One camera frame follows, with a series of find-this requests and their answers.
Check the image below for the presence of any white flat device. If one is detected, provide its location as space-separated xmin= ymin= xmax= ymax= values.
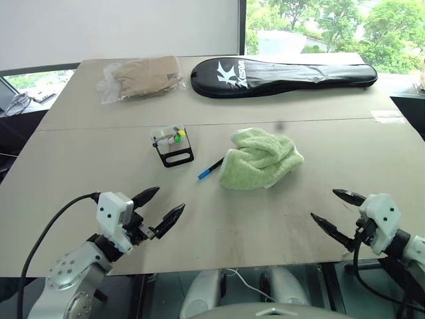
xmin=31 ymin=86 xmax=56 ymax=103

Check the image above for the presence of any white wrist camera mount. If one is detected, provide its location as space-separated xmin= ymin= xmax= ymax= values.
xmin=358 ymin=193 xmax=400 ymax=256
xmin=96 ymin=191 xmax=135 ymax=255

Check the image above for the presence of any black table leg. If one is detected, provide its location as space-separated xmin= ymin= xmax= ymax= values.
xmin=317 ymin=262 xmax=348 ymax=314
xmin=131 ymin=273 xmax=158 ymax=319

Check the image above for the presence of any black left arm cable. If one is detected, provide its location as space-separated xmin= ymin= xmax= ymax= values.
xmin=17 ymin=193 xmax=101 ymax=319

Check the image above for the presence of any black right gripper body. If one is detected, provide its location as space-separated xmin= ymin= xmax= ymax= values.
xmin=346 ymin=212 xmax=378 ymax=254

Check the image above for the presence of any dark window frame post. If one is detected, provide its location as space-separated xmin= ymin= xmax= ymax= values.
xmin=238 ymin=0 xmax=247 ymax=56

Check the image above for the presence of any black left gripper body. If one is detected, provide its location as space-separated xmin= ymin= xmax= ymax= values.
xmin=123 ymin=212 xmax=157 ymax=247

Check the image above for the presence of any grey cable bundle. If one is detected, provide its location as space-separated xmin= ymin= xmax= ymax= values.
xmin=3 ymin=92 xmax=33 ymax=117

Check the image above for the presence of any black side table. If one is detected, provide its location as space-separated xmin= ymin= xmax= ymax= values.
xmin=0 ymin=96 xmax=54 ymax=180

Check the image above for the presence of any black pen blue cap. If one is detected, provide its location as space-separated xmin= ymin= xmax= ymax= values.
xmin=197 ymin=157 xmax=226 ymax=181

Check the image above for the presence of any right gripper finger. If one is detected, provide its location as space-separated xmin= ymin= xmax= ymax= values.
xmin=332 ymin=189 xmax=367 ymax=207
xmin=310 ymin=213 xmax=353 ymax=252

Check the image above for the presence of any beige garment in plastic bag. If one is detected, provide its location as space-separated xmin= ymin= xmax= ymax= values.
xmin=96 ymin=55 xmax=187 ymax=106

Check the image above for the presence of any black racket bag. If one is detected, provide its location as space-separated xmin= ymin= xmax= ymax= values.
xmin=190 ymin=57 xmax=379 ymax=99

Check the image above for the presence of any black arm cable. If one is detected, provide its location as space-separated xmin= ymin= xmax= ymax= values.
xmin=351 ymin=226 xmax=425 ymax=316
xmin=17 ymin=193 xmax=101 ymax=319

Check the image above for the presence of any thin white cable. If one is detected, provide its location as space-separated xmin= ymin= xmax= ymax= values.
xmin=224 ymin=268 xmax=277 ymax=302

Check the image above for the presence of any clear tape strip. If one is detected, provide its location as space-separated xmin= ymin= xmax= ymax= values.
xmin=371 ymin=110 xmax=404 ymax=124

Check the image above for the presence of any dark robot torso edge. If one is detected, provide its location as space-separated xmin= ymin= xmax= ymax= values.
xmin=184 ymin=300 xmax=337 ymax=319

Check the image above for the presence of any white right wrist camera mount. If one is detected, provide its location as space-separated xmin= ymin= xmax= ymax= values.
xmin=358 ymin=193 xmax=400 ymax=256

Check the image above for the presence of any silver rounded robot leg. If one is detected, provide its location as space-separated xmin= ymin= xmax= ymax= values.
xmin=180 ymin=268 xmax=228 ymax=319
xmin=260 ymin=265 xmax=310 ymax=307

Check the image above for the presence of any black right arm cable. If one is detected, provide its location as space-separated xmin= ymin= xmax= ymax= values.
xmin=351 ymin=226 xmax=425 ymax=316

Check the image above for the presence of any green fluffy towel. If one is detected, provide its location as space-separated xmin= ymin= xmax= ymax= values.
xmin=218 ymin=128 xmax=305 ymax=191

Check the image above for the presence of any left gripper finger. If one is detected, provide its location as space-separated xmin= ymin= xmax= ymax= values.
xmin=131 ymin=186 xmax=161 ymax=211
xmin=153 ymin=203 xmax=186 ymax=240

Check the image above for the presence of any black clear small case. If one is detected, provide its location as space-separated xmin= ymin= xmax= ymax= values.
xmin=149 ymin=122 xmax=195 ymax=169

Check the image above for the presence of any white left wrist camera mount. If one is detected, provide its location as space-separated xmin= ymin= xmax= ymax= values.
xmin=96 ymin=191 xmax=135 ymax=255

